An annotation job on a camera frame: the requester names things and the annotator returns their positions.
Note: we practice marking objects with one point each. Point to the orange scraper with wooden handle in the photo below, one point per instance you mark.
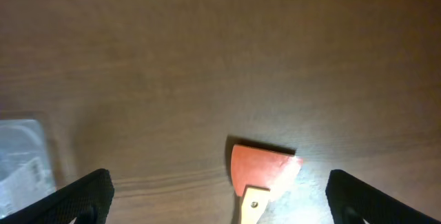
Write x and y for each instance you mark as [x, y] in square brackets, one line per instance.
[259, 177]

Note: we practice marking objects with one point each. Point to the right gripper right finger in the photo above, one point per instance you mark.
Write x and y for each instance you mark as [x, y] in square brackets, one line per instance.
[354, 201]

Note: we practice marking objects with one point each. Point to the clear plastic container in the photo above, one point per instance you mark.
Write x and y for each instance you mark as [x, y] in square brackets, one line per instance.
[26, 173]

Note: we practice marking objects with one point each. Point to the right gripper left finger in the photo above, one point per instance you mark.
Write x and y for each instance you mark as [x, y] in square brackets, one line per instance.
[86, 200]

